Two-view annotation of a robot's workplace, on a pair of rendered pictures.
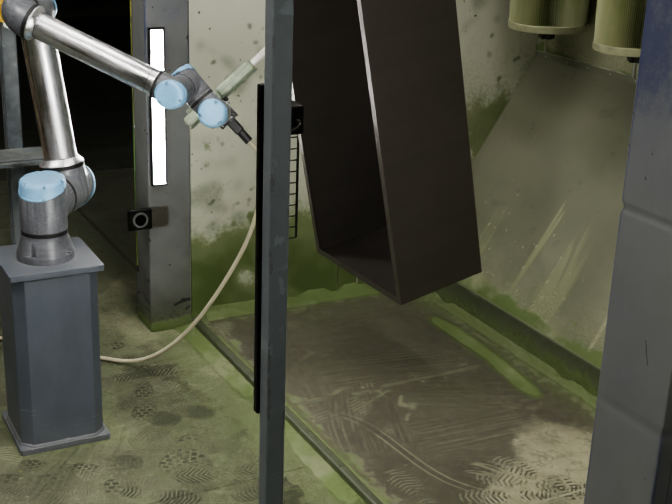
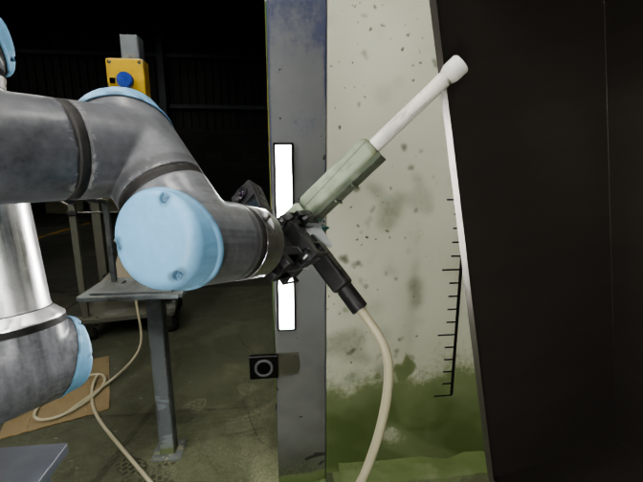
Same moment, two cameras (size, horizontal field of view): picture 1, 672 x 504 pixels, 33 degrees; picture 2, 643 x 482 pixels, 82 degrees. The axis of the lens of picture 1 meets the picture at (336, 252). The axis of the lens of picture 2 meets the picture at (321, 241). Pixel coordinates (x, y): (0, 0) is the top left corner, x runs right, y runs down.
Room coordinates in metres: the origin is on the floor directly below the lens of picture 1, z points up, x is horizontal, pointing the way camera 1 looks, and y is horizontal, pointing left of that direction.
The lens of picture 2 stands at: (3.27, 0.16, 1.20)
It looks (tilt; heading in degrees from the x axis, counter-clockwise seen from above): 11 degrees down; 22
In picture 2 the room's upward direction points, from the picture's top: straight up
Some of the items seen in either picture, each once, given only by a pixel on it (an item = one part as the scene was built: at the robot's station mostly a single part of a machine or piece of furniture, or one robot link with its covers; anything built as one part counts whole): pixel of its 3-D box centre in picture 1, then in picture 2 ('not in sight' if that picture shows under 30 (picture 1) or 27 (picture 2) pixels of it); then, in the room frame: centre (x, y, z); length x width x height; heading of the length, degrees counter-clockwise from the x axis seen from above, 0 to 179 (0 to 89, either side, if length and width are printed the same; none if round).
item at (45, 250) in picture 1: (45, 241); not in sight; (3.50, 0.96, 0.69); 0.19 x 0.19 x 0.10
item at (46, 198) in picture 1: (44, 201); not in sight; (3.50, 0.96, 0.83); 0.17 x 0.15 x 0.18; 168
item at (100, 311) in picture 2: not in sight; (122, 244); (5.23, 2.55, 0.64); 0.73 x 0.50 x 1.27; 128
